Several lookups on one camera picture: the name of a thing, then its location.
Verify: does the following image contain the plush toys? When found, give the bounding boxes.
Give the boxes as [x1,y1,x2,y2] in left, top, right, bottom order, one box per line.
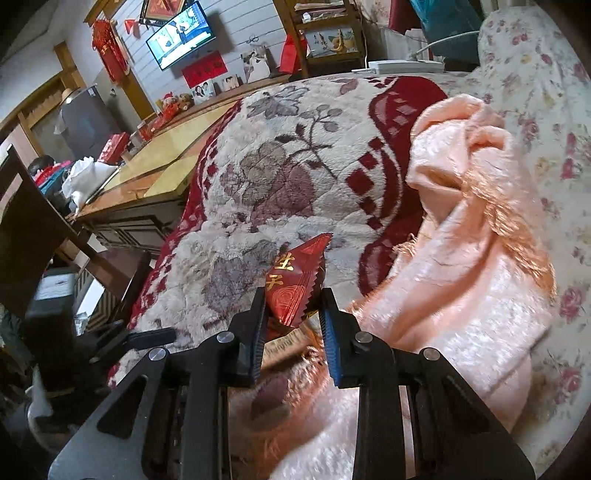
[159,92,195,116]

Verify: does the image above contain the red candy packet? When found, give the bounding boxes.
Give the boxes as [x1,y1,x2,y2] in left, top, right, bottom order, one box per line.
[264,233,334,329]

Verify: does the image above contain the grey refrigerator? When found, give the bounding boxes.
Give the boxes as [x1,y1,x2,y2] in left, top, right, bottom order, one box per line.
[60,85,121,160]

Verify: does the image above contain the chevron patterned box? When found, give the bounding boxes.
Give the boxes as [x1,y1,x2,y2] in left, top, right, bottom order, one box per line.
[74,272,122,333]

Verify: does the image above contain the small red box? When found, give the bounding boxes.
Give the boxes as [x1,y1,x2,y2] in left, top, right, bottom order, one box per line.
[139,115,167,139]

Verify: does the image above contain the beige snack packet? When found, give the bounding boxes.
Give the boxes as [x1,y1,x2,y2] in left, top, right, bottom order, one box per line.
[261,311,331,365]

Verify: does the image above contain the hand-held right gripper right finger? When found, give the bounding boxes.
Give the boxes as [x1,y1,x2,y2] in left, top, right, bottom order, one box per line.
[321,287,536,480]

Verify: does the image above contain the pink fringed bedspread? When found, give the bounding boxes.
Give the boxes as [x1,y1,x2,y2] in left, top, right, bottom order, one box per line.
[259,92,557,480]

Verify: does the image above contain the white cable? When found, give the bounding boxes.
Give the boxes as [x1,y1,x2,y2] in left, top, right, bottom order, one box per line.
[409,30,483,61]

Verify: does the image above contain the red knot wall hanging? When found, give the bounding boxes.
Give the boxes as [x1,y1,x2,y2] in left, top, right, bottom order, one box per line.
[91,19,131,83]

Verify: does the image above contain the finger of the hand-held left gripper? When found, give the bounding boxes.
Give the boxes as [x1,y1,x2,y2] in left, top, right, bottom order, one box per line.
[92,327,177,366]
[88,320,127,352]

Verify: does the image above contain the white power strip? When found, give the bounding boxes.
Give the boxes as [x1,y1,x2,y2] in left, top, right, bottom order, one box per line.
[353,59,444,75]

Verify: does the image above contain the red wall banner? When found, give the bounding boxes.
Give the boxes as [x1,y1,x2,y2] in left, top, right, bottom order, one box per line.
[181,52,228,88]

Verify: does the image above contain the red gift box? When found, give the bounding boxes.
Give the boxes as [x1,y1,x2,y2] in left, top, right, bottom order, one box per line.
[97,132,131,163]

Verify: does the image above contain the framed red wall decoration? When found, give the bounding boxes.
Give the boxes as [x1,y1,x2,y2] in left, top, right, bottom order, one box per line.
[139,0,188,28]

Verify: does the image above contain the rose print bed sheet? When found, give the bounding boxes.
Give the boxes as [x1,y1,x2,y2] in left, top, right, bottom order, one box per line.
[475,7,591,462]

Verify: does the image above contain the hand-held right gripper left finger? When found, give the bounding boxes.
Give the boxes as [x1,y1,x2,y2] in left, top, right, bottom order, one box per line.
[48,287,269,480]

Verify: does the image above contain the dark red cloth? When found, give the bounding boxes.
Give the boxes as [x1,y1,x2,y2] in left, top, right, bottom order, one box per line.
[388,0,421,33]

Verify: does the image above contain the wooden table with yellow top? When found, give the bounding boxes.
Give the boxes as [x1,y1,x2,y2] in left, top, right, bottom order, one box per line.
[74,99,241,259]

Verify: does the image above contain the wooden shelf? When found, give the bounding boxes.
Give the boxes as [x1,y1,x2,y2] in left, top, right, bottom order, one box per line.
[272,0,368,77]

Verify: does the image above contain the teal cloth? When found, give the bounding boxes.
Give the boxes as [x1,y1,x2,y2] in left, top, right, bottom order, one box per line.
[409,0,485,63]

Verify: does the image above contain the floral fleece blanket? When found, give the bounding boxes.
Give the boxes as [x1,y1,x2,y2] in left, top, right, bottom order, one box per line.
[108,76,451,480]

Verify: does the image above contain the white plastic bag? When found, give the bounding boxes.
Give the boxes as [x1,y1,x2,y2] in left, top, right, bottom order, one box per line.
[62,157,118,208]

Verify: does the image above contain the wall television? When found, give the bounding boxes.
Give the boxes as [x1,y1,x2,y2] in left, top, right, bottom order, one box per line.
[146,1,217,71]

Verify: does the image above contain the red paper bag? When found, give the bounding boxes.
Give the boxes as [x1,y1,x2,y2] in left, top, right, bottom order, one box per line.
[277,34,301,75]

